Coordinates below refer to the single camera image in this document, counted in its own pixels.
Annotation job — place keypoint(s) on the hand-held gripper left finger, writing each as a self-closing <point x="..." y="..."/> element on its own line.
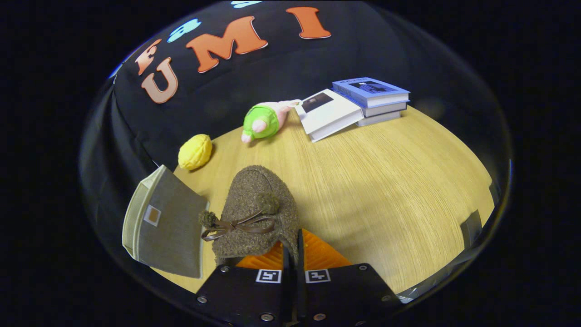
<point x="245" y="297"/>

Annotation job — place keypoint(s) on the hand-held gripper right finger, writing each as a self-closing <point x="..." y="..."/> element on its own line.
<point x="345" y="293"/>

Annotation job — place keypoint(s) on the beige fabric storage box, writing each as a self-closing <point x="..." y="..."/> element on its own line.
<point x="172" y="236"/>

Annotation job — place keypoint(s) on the brown fuzzy shoe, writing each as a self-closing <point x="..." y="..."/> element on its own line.
<point x="254" y="190"/>

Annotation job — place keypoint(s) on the yellow round plush toy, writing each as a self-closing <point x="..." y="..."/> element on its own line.
<point x="195" y="152"/>

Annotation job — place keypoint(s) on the green and pink plush toy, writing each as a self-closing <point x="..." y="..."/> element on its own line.
<point x="261" y="122"/>

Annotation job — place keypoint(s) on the grey book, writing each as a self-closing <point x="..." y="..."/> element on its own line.
<point x="386" y="109"/>
<point x="379" y="119"/>

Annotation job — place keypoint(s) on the white book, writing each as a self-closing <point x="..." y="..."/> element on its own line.
<point x="329" y="116"/>

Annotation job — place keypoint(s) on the blue book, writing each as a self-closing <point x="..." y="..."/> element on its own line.
<point x="367" y="88"/>

